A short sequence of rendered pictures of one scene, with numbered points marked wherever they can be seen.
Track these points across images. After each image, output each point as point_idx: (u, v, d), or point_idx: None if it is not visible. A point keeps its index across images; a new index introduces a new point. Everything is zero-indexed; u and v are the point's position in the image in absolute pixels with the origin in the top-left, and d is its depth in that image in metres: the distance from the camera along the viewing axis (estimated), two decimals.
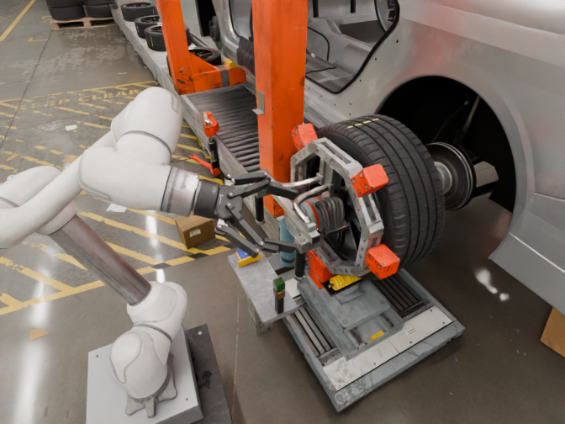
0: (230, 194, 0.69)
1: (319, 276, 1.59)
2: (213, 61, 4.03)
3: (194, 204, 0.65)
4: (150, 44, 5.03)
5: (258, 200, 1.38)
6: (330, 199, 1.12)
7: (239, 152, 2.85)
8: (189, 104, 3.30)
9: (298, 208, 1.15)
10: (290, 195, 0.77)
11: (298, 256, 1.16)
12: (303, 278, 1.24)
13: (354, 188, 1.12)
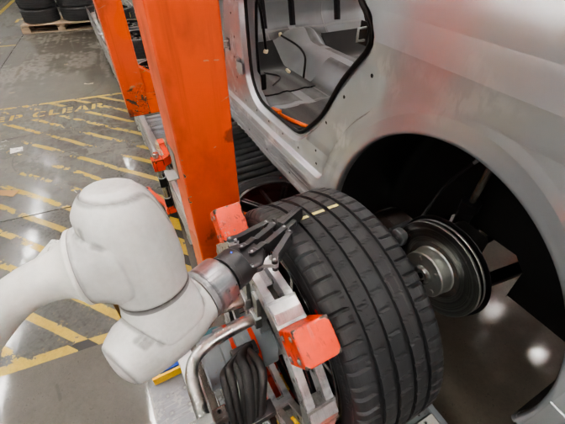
0: None
1: None
2: None
3: None
4: None
5: None
6: (243, 368, 0.64)
7: None
8: (145, 126, 2.82)
9: (189, 378, 0.66)
10: (296, 214, 0.75)
11: None
12: None
13: (285, 348, 0.64)
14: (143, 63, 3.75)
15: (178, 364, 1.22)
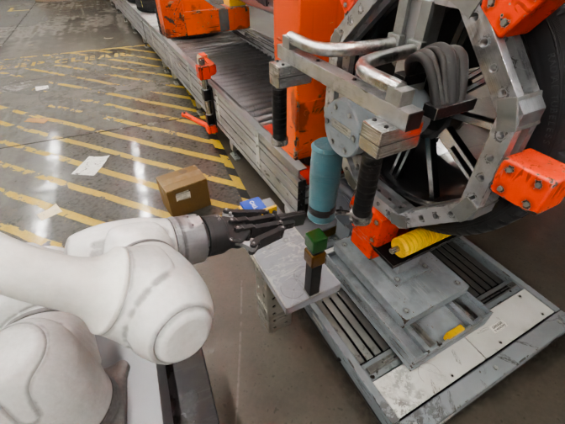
0: (231, 219, 0.65)
1: (372, 237, 1.00)
2: None
3: (208, 241, 0.59)
4: (140, 4, 4.44)
5: (279, 95, 0.80)
6: (440, 42, 0.53)
7: (241, 103, 2.26)
8: (180, 52, 2.71)
9: (368, 66, 0.56)
10: (298, 219, 0.75)
11: (370, 167, 0.57)
12: (369, 219, 0.65)
13: (491, 18, 0.53)
14: None
15: (266, 208, 1.12)
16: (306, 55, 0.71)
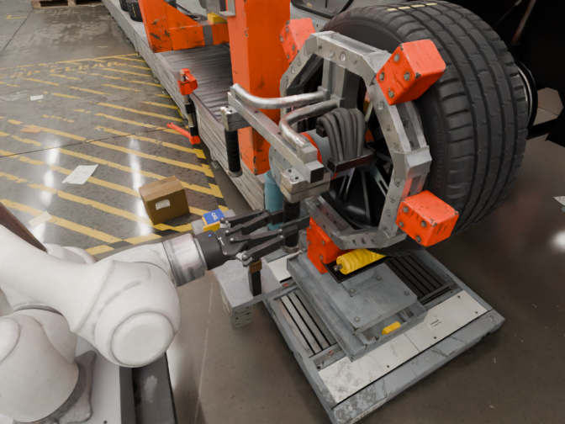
0: None
1: (321, 255, 1.12)
2: None
3: None
4: (134, 14, 4.59)
5: (229, 135, 0.92)
6: (341, 108, 0.66)
7: (221, 115, 2.42)
8: (166, 66, 2.87)
9: (286, 126, 0.68)
10: (302, 221, 0.73)
11: (288, 209, 0.69)
12: (296, 248, 0.77)
13: (382, 89, 0.66)
14: None
15: None
16: (248, 106, 0.83)
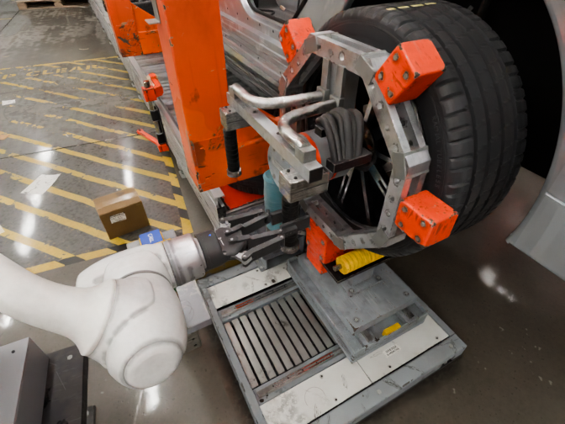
0: None
1: (320, 255, 1.12)
2: None
3: None
4: None
5: (229, 135, 0.92)
6: (340, 108, 0.65)
7: None
8: (138, 70, 2.78)
9: (285, 126, 0.68)
10: (302, 221, 0.73)
11: (287, 209, 0.69)
12: (295, 248, 0.77)
13: (382, 89, 0.65)
14: None
15: (162, 241, 1.18)
16: (247, 106, 0.83)
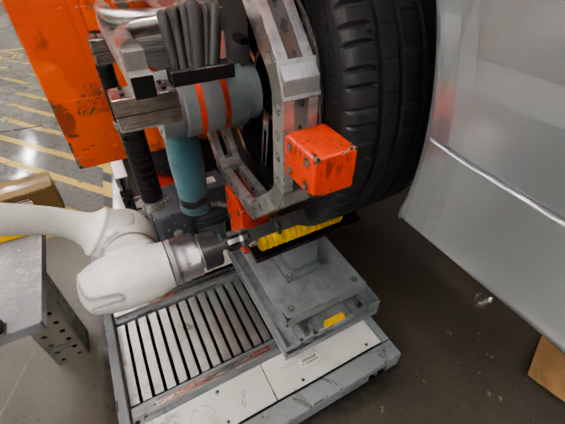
0: (234, 251, 0.67)
1: (240, 230, 0.93)
2: None
3: None
4: None
5: (102, 72, 0.73)
6: None
7: None
8: None
9: (117, 28, 0.49)
10: (298, 216, 0.74)
11: (126, 144, 0.50)
12: (157, 205, 0.58)
13: None
14: None
15: None
16: (108, 25, 0.64)
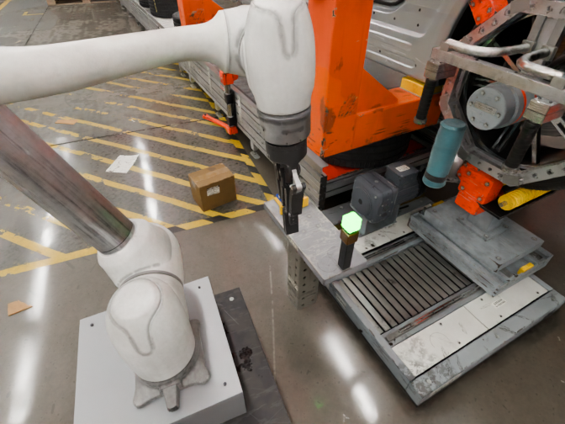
0: (279, 171, 0.63)
1: (479, 197, 1.29)
2: None
3: None
4: (155, 9, 4.62)
5: (432, 85, 1.09)
6: None
7: None
8: None
9: (534, 63, 0.85)
10: (291, 226, 0.75)
11: (531, 130, 0.86)
12: (518, 169, 0.94)
13: None
14: None
15: None
16: (465, 56, 1.00)
